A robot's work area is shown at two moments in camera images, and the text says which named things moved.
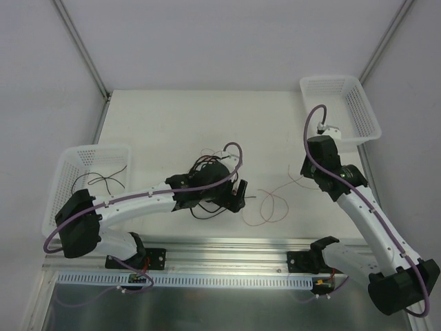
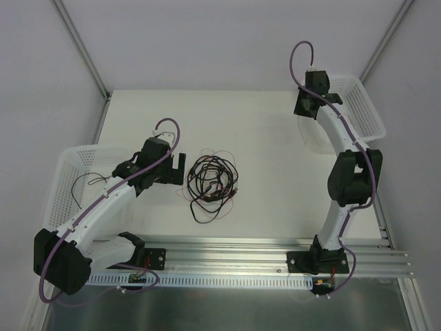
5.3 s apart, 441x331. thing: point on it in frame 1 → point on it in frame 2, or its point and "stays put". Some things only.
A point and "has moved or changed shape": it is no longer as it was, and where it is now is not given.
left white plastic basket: x=101 y=169 stays put
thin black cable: x=97 y=180 stays put
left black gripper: x=238 y=196 → x=171 y=169
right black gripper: x=324 y=148 → x=304 y=105
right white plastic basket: x=349 y=108 stays put
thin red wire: x=273 y=202 has moved or changed shape
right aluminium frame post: x=393 y=28 stays put
